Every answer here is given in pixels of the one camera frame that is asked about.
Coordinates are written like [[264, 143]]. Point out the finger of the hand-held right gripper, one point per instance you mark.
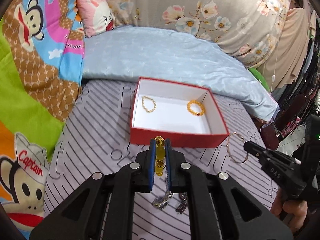
[[277, 173], [252, 148]]

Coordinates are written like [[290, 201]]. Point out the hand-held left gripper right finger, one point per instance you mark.
[[169, 160]]

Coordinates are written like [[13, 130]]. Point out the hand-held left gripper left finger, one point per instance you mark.
[[151, 160]]

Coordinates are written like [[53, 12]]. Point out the thin gold bangle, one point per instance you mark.
[[227, 146]]

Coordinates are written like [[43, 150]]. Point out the red cardboard box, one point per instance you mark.
[[195, 140]]

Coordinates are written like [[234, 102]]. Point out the silver wrist watch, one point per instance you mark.
[[161, 201]]

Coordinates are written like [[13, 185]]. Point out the person's right hand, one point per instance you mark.
[[296, 212]]

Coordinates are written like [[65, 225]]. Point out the dark red cushion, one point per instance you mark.
[[270, 135]]

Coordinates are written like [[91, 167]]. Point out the grey striped bed sheet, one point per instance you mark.
[[95, 130]]

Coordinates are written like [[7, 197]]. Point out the green cushion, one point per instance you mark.
[[260, 76]]

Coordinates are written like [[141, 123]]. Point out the hanging dark clothes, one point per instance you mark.
[[310, 67]]

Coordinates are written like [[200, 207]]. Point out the beige hanging cloth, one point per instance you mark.
[[292, 50]]

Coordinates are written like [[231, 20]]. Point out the light blue blanket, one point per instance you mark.
[[162, 55]]

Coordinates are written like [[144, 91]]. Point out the colourful cartoon monkey blanket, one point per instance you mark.
[[30, 80]]

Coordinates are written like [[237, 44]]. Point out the grey floral quilt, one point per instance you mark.
[[200, 5]]

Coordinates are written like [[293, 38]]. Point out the pink cartoon pillow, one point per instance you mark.
[[97, 15]]

